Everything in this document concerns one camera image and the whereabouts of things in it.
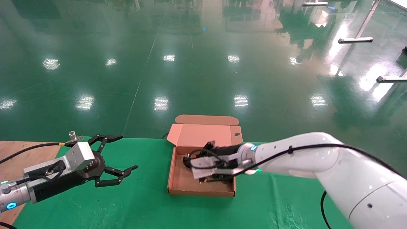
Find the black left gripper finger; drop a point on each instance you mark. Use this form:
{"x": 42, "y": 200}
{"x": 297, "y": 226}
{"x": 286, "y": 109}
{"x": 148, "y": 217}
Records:
{"x": 124, "y": 173}
{"x": 108, "y": 138}

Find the grey table foot with caster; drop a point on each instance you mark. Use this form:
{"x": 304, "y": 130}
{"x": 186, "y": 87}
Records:
{"x": 389, "y": 79}

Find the silver binder clip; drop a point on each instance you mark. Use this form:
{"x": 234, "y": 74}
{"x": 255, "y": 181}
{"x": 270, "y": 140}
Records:
{"x": 73, "y": 137}

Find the white table leg with foot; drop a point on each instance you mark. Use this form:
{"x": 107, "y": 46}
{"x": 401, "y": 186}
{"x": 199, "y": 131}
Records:
{"x": 356, "y": 39}

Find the green table cloth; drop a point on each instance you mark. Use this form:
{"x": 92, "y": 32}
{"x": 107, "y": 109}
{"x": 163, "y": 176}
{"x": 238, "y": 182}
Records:
{"x": 143, "y": 206}

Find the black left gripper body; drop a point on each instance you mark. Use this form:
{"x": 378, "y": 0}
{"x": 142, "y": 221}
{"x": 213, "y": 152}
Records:
{"x": 86, "y": 173}

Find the white floor foot bar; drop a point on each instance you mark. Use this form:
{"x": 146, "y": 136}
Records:
{"x": 314, "y": 3}

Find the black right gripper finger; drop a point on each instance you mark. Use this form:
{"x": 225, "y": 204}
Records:
{"x": 210, "y": 145}
{"x": 216, "y": 178}

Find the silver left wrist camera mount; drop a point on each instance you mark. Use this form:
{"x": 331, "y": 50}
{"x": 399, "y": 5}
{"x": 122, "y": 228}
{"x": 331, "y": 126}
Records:
{"x": 76, "y": 156}

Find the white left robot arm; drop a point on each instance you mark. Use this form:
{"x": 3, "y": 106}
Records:
{"x": 16, "y": 195}

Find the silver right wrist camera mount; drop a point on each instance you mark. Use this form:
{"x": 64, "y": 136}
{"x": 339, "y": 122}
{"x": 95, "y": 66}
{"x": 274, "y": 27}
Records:
{"x": 206, "y": 171}

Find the open brown cardboard box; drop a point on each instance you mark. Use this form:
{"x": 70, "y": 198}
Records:
{"x": 203, "y": 133}

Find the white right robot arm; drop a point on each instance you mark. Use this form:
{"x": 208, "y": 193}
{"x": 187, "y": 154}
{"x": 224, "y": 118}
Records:
{"x": 334, "y": 165}

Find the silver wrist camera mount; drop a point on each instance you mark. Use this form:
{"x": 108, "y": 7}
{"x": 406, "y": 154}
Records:
{"x": 76, "y": 156}
{"x": 206, "y": 171}

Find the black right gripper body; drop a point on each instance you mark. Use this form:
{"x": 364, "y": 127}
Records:
{"x": 229, "y": 151}

